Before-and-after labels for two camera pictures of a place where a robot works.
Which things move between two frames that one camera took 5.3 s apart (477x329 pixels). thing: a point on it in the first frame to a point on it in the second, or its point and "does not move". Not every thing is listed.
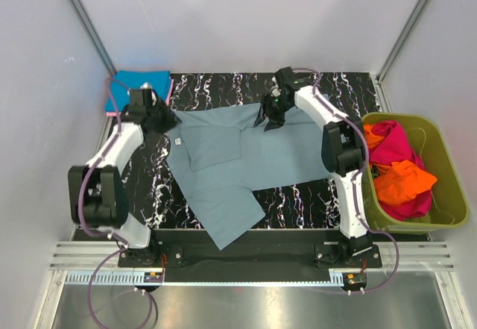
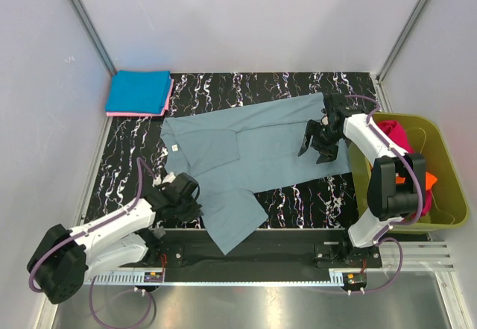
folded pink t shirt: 171,89 does not move
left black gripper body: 163,118 to 187,210
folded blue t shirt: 122,80 does not move
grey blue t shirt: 220,157 does not move
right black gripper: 276,121 to 313,128
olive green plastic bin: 449,203 does not move
